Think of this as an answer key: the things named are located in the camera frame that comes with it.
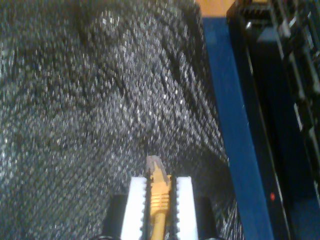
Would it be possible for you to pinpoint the black rack server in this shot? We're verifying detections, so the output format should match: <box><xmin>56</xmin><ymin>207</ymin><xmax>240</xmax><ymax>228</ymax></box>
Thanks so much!
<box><xmin>272</xmin><ymin>0</ymin><xmax>320</xmax><ymax>163</ymax></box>

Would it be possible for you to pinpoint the black bubble mat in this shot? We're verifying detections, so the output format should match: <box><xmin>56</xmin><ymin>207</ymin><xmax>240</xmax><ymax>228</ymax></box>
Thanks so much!
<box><xmin>0</xmin><ymin>0</ymin><xmax>245</xmax><ymax>240</ymax></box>

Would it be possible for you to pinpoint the yellow network cable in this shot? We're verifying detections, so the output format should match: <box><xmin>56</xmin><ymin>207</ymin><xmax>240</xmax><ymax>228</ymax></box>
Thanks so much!
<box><xmin>145</xmin><ymin>154</ymin><xmax>173</xmax><ymax>240</ymax></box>

